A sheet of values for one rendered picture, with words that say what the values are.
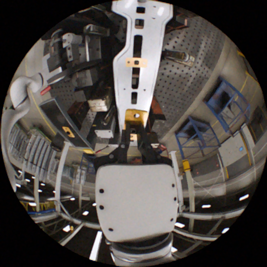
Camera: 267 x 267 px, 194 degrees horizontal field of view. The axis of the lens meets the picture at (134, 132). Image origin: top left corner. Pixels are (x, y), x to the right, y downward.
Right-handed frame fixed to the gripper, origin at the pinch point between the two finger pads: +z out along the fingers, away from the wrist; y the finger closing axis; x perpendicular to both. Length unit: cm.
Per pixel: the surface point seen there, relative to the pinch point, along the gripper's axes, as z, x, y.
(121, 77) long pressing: 27.7, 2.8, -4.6
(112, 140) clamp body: 28, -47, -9
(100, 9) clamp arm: 24.5, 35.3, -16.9
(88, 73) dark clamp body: 20.0, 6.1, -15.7
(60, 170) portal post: 9, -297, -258
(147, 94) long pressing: 27.8, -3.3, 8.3
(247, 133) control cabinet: 29, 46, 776
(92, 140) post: 22, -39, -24
